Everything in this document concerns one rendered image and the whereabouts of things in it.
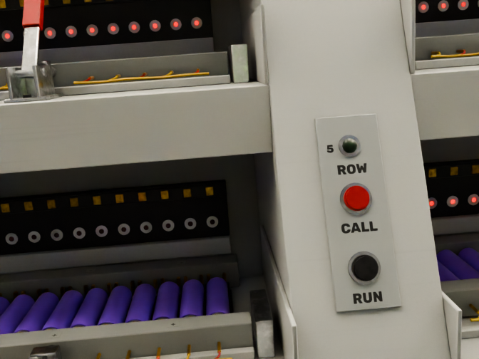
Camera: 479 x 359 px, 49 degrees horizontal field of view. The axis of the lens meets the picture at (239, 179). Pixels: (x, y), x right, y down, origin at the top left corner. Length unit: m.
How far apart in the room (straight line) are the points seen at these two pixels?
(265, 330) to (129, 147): 0.15
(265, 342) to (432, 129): 0.18
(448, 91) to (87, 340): 0.30
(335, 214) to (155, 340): 0.15
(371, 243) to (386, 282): 0.03
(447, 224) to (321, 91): 0.23
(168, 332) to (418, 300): 0.16
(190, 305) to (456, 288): 0.20
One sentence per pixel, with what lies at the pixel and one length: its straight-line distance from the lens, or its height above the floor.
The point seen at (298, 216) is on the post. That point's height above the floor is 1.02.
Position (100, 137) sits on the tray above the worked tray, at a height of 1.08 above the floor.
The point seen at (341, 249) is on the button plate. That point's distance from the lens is 0.33.
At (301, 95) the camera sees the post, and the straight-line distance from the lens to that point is 0.35.
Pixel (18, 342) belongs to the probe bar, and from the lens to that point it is 0.40.
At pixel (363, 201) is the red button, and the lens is 0.33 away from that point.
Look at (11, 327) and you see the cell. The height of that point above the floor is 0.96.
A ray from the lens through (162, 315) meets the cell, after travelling 0.41.
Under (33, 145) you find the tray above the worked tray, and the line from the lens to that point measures 0.37.
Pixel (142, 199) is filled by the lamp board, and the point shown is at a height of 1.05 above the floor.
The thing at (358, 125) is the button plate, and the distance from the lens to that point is 0.35.
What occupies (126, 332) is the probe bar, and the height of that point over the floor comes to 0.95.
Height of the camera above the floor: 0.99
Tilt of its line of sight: 9 degrees up
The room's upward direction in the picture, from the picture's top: 5 degrees counter-clockwise
